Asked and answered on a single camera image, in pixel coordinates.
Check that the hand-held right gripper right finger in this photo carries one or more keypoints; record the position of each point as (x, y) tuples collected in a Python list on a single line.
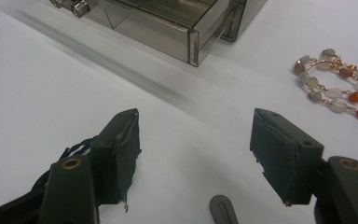
[(279, 158)]

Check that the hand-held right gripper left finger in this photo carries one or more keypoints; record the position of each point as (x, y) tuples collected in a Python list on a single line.
[(115, 161)]

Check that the small black stick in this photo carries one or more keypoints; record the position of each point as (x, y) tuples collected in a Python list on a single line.
[(223, 211)]

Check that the smoky clear drawer box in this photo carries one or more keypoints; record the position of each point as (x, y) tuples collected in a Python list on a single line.
[(167, 25)]

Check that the white table mat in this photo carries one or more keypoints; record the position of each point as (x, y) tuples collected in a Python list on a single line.
[(43, 93)]

